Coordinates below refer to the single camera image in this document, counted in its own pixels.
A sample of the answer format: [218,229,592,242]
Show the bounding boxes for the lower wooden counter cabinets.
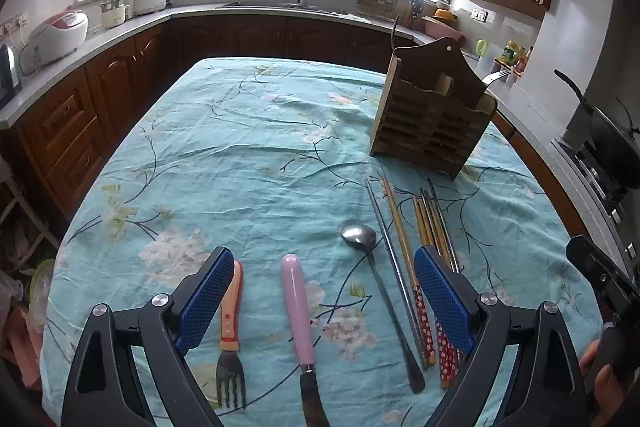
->
[1,14,418,217]

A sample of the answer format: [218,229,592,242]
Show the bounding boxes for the floral teal tablecloth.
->
[40,58,602,426]

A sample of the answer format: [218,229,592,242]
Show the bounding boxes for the orange handled fork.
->
[216,260,246,410]

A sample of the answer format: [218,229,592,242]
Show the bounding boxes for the person's right hand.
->
[579,340,626,427]

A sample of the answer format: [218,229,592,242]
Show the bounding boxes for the pink basin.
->
[422,16,463,41]

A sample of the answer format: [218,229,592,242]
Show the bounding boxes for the condiment bottles set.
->
[496,40,534,75]

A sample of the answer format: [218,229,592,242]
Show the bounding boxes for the red dotted wooden chopstick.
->
[381,176,436,365]

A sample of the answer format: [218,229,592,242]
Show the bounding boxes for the wooden utensil holder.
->
[370,38,497,178]

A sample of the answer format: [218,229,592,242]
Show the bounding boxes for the pink handled knife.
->
[280,254,330,426]

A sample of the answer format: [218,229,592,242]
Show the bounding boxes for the green cup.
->
[475,39,489,57]

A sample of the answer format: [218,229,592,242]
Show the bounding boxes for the steel electric kettle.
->
[0,44,22,106]

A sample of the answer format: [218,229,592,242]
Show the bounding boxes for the metal spoon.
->
[341,222,425,395]

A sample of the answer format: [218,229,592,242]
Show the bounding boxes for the white red rice cooker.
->
[21,11,89,70]

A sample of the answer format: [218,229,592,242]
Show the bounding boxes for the black wok with handle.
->
[553,69,639,190]

